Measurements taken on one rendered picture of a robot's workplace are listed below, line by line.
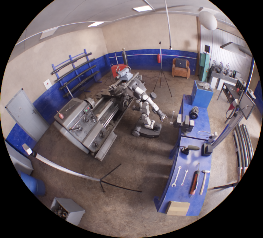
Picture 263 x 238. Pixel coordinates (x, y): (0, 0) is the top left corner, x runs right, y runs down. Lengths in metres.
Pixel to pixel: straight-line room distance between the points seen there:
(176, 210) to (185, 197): 0.20
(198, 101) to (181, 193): 1.52
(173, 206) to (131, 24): 6.52
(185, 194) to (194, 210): 0.29
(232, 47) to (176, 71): 3.21
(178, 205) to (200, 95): 1.67
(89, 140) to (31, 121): 3.44
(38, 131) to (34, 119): 0.58
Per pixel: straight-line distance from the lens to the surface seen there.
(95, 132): 1.73
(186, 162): 1.31
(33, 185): 3.44
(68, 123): 1.45
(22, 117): 4.60
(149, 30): 5.56
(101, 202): 2.32
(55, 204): 2.55
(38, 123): 4.72
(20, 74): 4.52
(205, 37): 5.65
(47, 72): 4.61
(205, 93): 1.82
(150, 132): 2.20
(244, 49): 5.11
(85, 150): 1.87
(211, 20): 3.71
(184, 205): 1.22
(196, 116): 1.64
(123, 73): 2.71
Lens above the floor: 2.05
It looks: 41 degrees down
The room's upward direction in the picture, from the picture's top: 12 degrees counter-clockwise
